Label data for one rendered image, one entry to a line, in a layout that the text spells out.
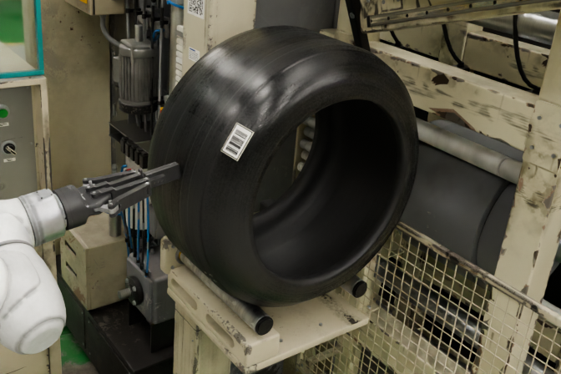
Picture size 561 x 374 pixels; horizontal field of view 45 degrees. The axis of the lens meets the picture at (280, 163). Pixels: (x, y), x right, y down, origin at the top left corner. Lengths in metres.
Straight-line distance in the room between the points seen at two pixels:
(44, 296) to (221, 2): 0.80
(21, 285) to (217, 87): 0.53
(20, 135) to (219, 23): 0.64
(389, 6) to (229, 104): 0.57
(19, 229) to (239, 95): 0.45
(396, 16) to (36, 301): 1.04
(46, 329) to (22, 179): 0.95
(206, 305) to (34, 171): 0.64
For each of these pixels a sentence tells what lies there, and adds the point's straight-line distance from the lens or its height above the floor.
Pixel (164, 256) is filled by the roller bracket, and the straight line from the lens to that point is 1.70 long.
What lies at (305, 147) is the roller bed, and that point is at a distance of 1.97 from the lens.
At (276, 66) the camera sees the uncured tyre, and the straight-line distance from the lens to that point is 1.29.
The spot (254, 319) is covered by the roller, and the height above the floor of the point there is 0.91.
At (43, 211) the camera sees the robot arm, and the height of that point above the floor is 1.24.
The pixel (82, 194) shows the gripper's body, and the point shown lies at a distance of 1.26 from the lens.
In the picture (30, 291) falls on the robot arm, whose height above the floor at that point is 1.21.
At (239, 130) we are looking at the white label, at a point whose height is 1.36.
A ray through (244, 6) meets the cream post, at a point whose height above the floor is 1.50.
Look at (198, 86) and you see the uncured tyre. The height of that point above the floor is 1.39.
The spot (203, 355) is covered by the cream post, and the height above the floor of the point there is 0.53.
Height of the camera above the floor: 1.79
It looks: 23 degrees down
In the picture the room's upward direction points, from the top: 5 degrees clockwise
